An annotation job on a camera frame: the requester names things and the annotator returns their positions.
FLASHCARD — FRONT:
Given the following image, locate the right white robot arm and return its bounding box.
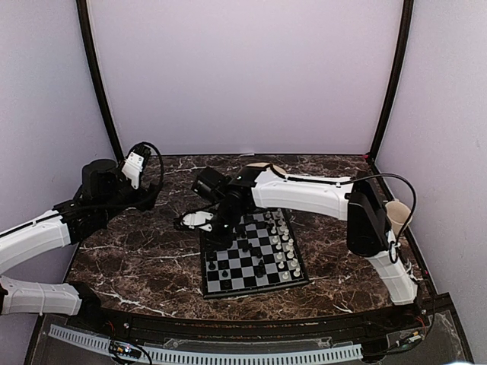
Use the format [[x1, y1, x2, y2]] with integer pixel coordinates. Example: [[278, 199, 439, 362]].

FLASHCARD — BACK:
[[182, 163, 419, 330]]

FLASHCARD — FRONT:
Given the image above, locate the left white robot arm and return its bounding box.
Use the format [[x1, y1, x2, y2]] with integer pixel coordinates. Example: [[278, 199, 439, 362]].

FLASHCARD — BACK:
[[1, 153, 162, 332]]

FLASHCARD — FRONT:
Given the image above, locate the green circuit board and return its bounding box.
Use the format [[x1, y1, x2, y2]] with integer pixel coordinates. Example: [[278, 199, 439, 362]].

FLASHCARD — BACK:
[[108, 341, 142, 359]]

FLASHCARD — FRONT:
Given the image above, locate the black and grey chessboard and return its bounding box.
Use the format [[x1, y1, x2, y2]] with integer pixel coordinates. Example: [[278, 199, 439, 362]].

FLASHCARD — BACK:
[[199, 208, 310, 300]]

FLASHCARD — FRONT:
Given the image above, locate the ceramic bird plate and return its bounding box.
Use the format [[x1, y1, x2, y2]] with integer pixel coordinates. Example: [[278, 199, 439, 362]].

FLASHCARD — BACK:
[[246, 162, 287, 176]]

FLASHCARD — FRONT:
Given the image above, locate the cream ceramic cup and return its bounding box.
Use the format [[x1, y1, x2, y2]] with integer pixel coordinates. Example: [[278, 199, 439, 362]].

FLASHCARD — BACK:
[[385, 199, 412, 238]]

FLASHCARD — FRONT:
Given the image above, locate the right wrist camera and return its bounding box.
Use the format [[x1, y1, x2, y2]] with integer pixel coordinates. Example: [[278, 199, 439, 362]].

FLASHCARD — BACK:
[[173, 211, 214, 232]]

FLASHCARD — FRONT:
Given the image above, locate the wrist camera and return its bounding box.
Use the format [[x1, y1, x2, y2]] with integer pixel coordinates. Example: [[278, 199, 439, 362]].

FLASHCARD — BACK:
[[173, 211, 214, 232], [121, 142, 151, 189]]

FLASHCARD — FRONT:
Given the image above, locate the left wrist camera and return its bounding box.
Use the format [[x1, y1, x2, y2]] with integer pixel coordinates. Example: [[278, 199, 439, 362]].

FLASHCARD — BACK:
[[121, 142, 151, 189]]

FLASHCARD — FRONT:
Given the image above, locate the black front rail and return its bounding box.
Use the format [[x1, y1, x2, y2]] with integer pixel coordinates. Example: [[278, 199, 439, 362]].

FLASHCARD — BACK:
[[94, 303, 400, 343]]

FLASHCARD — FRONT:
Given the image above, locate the white slotted cable duct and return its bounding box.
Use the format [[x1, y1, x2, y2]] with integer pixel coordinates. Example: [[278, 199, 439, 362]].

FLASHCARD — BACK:
[[47, 325, 364, 364]]

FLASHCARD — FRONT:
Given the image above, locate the left black frame post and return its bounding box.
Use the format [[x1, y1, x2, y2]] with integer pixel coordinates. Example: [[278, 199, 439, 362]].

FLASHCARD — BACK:
[[75, 0, 123, 161]]

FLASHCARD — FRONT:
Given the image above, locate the black frame post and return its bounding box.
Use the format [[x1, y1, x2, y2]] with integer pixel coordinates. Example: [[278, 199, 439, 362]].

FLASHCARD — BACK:
[[75, 0, 123, 161], [368, 0, 415, 161]]

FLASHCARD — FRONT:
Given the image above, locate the right black frame post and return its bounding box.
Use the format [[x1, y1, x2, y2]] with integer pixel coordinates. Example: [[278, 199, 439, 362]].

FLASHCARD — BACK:
[[368, 0, 415, 161]]

